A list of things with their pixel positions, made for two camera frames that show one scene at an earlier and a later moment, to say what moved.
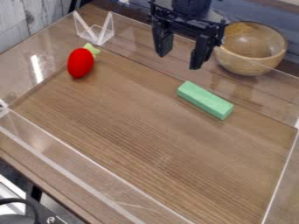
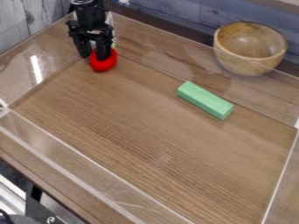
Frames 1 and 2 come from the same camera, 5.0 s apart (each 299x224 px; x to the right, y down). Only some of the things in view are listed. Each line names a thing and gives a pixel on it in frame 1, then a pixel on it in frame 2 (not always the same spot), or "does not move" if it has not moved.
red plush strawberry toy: (78, 60) → (102, 66)
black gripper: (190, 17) → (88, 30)
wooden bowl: (251, 49) does not move
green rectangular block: (205, 100) does not move
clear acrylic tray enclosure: (125, 137) does not move
